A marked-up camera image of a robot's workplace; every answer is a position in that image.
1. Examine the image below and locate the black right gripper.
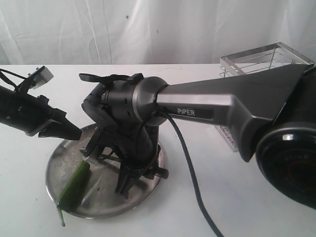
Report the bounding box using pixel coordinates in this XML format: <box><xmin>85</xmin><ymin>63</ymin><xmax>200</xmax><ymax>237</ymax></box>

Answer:
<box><xmin>108</xmin><ymin>123</ymin><xmax>169</xmax><ymax>198</ymax></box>

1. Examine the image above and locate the white backdrop curtain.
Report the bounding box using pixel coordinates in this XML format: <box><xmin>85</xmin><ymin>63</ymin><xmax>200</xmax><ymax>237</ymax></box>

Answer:
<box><xmin>0</xmin><ymin>0</ymin><xmax>316</xmax><ymax>65</ymax></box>

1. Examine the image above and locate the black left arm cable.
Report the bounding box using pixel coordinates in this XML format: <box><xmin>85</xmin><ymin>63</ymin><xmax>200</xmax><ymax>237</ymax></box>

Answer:
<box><xmin>0</xmin><ymin>68</ymin><xmax>30</xmax><ymax>94</ymax></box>

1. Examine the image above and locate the wire mesh utensil holder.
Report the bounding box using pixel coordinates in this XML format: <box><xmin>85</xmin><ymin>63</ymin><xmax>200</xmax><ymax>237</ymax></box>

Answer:
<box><xmin>215</xmin><ymin>42</ymin><xmax>316</xmax><ymax>161</ymax></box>

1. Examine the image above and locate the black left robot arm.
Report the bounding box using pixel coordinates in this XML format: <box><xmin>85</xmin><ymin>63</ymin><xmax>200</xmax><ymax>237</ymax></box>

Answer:
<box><xmin>0</xmin><ymin>86</ymin><xmax>82</xmax><ymax>140</ymax></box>

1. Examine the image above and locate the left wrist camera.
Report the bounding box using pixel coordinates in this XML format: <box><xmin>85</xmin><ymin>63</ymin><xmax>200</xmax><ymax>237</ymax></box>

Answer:
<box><xmin>28</xmin><ymin>66</ymin><xmax>54</xmax><ymax>89</ymax></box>

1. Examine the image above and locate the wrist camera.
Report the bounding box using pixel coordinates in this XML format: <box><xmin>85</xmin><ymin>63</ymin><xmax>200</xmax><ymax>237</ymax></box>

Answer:
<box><xmin>80</xmin><ymin>127</ymin><xmax>109</xmax><ymax>163</ymax></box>
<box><xmin>28</xmin><ymin>66</ymin><xmax>54</xmax><ymax>89</ymax></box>

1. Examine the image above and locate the round steel plate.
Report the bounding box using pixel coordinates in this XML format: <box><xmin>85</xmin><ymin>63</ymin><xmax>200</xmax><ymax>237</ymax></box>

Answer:
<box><xmin>46</xmin><ymin>124</ymin><xmax>160</xmax><ymax>219</ymax></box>

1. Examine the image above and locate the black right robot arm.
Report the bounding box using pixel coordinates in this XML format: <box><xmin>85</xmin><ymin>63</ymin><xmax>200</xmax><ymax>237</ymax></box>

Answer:
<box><xmin>79</xmin><ymin>64</ymin><xmax>316</xmax><ymax>208</ymax></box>

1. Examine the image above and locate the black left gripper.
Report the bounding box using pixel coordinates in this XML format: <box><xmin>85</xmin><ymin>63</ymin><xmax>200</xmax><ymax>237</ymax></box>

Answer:
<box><xmin>25</xmin><ymin>95</ymin><xmax>82</xmax><ymax>140</ymax></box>

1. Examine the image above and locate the green cucumber with stem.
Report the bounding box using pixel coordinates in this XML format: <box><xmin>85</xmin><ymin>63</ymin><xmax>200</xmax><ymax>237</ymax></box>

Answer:
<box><xmin>56</xmin><ymin>160</ymin><xmax>90</xmax><ymax>227</ymax></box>

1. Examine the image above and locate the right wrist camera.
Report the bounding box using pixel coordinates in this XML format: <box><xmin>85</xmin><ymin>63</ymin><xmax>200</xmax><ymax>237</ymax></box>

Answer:
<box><xmin>80</xmin><ymin>127</ymin><xmax>109</xmax><ymax>163</ymax></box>

